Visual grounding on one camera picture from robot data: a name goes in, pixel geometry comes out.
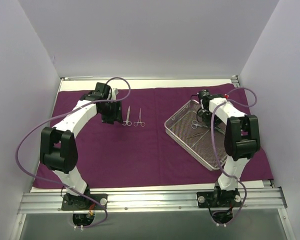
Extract silver surgical scissors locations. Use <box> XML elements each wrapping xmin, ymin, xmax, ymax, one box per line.
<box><xmin>191</xmin><ymin>120</ymin><xmax>208</xmax><ymax>129</ymax></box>

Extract metal mesh instrument tray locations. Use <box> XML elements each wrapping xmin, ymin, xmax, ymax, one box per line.
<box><xmin>164</xmin><ymin>99</ymin><xmax>220</xmax><ymax>171</ymax></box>

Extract silver surgical forceps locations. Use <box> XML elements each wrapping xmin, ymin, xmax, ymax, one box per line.
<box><xmin>133</xmin><ymin>108</ymin><xmax>146</xmax><ymax>127</ymax></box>

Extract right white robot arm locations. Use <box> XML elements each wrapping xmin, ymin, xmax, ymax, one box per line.
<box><xmin>199</xmin><ymin>95</ymin><xmax>261</xmax><ymax>207</ymax></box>

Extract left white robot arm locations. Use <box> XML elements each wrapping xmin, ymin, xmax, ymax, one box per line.
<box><xmin>40</xmin><ymin>93</ymin><xmax>123</xmax><ymax>210</ymax></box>

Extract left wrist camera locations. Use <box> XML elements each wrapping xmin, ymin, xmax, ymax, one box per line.
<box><xmin>93</xmin><ymin>82</ymin><xmax>119</xmax><ymax>100</ymax></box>

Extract back aluminium rail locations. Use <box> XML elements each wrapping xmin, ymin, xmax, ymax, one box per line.
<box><xmin>61</xmin><ymin>75</ymin><xmax>239</xmax><ymax>81</ymax></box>

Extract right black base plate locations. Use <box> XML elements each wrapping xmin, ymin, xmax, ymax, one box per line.
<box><xmin>196</xmin><ymin>191</ymin><xmax>242</xmax><ymax>208</ymax></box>

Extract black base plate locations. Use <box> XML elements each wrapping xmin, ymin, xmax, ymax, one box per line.
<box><xmin>61</xmin><ymin>193</ymin><xmax>108</xmax><ymax>211</ymax></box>
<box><xmin>196</xmin><ymin>191</ymin><xmax>242</xmax><ymax>208</ymax></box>

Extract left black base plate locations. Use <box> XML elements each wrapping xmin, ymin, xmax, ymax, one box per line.
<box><xmin>61</xmin><ymin>193</ymin><xmax>108</xmax><ymax>211</ymax></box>

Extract front aluminium rail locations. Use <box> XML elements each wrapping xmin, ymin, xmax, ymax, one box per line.
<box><xmin>18</xmin><ymin>188</ymin><xmax>287</xmax><ymax>214</ymax></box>

